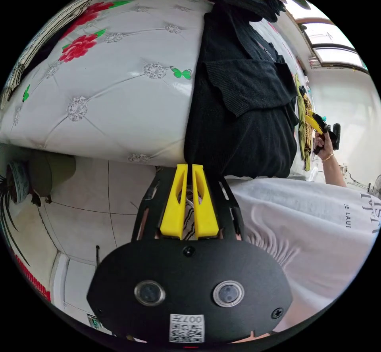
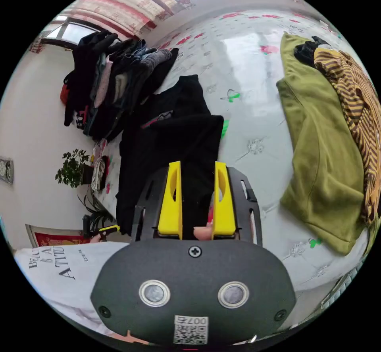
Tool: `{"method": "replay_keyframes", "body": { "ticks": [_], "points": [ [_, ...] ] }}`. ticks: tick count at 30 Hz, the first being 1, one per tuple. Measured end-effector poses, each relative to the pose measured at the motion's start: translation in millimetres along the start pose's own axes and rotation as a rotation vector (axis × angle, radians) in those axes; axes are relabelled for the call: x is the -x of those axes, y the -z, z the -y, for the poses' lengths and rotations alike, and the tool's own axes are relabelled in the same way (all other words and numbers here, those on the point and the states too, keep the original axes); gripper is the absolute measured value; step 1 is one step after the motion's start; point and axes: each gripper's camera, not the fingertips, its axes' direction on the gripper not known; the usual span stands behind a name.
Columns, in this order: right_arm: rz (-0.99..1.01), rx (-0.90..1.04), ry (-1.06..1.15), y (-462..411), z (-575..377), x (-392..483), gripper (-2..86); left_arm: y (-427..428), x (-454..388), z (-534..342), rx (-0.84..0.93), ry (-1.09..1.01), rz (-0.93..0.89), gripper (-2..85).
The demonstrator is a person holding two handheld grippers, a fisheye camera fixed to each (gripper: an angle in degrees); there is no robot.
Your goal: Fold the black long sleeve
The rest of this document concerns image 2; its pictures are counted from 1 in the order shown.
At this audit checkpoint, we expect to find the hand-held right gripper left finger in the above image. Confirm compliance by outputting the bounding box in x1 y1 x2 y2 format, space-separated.
157 161 183 237

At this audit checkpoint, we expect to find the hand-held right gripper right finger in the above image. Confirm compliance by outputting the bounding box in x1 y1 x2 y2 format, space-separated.
212 161 237 237

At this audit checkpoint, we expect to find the black long sleeve shirt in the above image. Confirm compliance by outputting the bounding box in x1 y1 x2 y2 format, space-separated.
115 75 225 240

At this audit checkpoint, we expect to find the person's right hand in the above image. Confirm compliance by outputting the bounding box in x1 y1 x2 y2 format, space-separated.
193 222 214 240

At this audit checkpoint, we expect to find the striped cloth bag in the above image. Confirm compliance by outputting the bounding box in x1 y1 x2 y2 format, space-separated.
90 155 110 193

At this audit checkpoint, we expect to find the person's body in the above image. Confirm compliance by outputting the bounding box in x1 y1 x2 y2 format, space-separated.
13 241 132 338

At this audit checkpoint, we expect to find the green potted plant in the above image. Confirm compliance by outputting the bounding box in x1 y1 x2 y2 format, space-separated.
54 149 117 231

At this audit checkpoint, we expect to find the pile of green and striped clothes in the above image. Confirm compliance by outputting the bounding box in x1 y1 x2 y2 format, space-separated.
276 32 381 256

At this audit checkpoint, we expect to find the pile of dark clothes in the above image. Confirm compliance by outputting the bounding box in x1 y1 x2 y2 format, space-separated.
60 30 179 142

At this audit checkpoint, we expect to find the pink patterned curtain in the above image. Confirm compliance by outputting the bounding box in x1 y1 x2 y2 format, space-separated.
58 0 192 39

